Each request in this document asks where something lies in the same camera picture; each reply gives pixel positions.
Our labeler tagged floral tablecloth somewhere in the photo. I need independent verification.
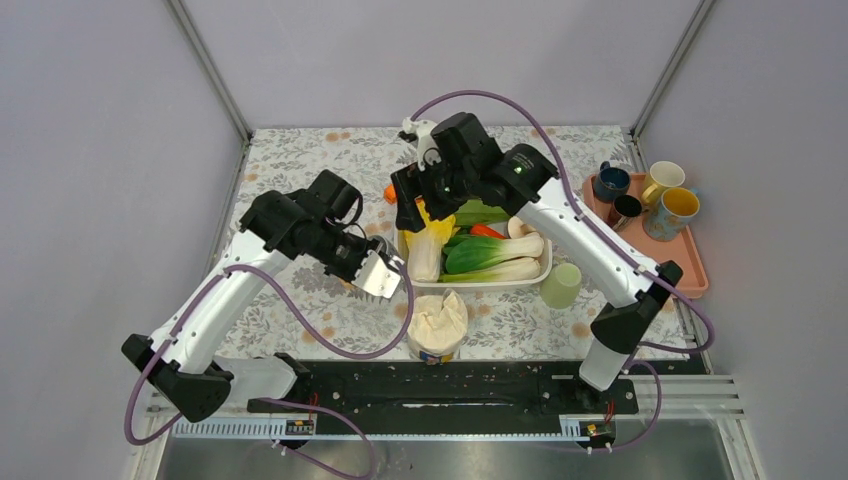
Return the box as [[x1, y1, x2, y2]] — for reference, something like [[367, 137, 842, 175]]
[[218, 126, 632, 360]]

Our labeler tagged small brown mug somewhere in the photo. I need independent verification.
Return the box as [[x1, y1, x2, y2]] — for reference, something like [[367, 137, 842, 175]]
[[605, 194, 644, 232]]

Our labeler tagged purple cable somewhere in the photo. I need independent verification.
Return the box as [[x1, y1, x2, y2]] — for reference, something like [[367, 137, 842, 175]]
[[409, 89, 717, 456], [123, 248, 417, 480]]

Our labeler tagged light green cup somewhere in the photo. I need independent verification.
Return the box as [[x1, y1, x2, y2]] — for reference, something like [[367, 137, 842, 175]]
[[539, 263, 582, 310]]

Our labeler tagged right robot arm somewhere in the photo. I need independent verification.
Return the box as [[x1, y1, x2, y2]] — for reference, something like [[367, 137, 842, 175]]
[[391, 112, 682, 412]]

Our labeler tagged paper covered can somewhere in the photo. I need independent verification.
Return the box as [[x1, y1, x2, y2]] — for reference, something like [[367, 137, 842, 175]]
[[406, 289, 469, 365]]

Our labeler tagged king oyster mushroom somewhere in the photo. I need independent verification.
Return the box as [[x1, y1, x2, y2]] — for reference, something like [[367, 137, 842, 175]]
[[506, 217, 537, 239]]

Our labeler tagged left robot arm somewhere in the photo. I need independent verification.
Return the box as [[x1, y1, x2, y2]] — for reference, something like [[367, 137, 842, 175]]
[[122, 170, 400, 422]]

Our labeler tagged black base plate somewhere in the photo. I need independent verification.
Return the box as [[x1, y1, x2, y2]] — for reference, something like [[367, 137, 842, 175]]
[[285, 360, 639, 436]]

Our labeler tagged yellow mug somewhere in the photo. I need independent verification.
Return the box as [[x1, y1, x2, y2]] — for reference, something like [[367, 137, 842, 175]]
[[639, 161, 686, 209]]

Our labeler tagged green leaf vegetable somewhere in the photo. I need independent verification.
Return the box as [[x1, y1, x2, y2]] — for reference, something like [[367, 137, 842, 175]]
[[454, 199, 511, 227]]

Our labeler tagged lower bok choy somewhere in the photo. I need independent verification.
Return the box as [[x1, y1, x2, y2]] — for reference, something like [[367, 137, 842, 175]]
[[439, 257, 541, 283]]

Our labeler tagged red pepper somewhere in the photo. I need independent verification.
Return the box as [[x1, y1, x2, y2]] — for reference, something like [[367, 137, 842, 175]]
[[469, 224, 507, 240]]

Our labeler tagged napa cabbage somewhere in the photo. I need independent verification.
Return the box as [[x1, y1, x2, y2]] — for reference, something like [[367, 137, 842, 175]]
[[402, 200, 456, 283]]

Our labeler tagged dark blue mug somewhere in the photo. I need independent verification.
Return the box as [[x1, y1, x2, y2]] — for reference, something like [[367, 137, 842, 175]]
[[592, 161, 631, 204]]

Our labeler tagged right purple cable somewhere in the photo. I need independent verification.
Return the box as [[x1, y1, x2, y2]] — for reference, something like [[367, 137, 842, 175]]
[[409, 89, 717, 456]]

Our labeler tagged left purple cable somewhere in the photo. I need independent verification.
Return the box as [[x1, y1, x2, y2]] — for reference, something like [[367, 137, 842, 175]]
[[123, 248, 417, 480]]

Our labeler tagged light blue floral mug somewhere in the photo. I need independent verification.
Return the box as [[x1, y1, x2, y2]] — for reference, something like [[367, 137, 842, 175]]
[[643, 187, 701, 242]]

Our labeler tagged upper bok choy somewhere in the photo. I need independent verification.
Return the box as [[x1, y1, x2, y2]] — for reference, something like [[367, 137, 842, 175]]
[[444, 234, 546, 274]]

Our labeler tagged pink tray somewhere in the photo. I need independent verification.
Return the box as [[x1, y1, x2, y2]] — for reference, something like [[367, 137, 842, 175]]
[[583, 172, 710, 299]]

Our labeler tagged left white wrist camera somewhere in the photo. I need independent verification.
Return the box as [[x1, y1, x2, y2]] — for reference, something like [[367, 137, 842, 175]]
[[351, 251, 403, 299]]

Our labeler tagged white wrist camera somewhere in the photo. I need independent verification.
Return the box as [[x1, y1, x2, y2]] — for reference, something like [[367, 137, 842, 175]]
[[351, 251, 403, 299], [398, 117, 441, 171]]

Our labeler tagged bok choy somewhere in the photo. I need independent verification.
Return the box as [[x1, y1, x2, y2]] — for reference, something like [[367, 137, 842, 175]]
[[439, 257, 541, 283], [444, 234, 546, 274]]

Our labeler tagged white rectangular basin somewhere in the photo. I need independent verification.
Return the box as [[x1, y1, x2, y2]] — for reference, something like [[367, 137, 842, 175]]
[[394, 221, 553, 290]]

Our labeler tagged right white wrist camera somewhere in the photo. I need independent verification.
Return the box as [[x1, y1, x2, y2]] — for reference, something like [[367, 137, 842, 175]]
[[398, 117, 441, 171]]

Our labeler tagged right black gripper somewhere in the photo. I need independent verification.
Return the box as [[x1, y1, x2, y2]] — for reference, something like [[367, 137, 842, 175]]
[[390, 150, 477, 233]]

